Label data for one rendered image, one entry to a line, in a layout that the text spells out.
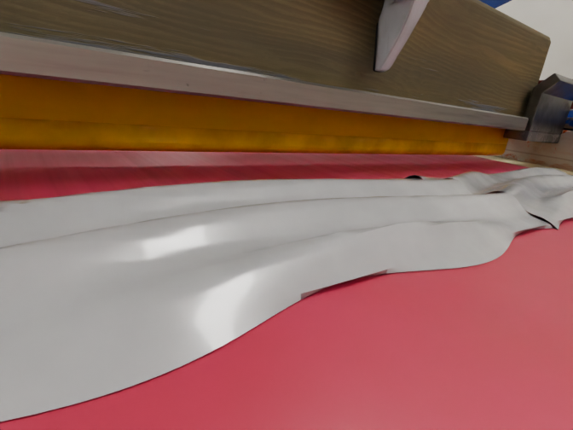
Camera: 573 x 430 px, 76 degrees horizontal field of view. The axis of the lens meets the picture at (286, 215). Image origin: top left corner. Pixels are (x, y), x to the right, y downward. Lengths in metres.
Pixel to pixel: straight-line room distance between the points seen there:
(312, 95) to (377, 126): 0.08
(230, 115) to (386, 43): 0.08
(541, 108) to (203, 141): 0.28
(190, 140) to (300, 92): 0.05
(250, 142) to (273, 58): 0.04
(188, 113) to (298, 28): 0.06
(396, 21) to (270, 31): 0.06
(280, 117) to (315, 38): 0.04
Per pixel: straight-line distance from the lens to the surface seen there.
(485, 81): 0.31
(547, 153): 0.43
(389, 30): 0.19
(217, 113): 0.17
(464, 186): 0.18
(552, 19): 2.38
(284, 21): 0.17
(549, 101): 0.38
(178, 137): 0.16
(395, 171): 0.22
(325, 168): 0.19
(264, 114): 0.18
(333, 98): 0.17
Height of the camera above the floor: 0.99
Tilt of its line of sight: 18 degrees down
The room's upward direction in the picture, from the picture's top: 7 degrees clockwise
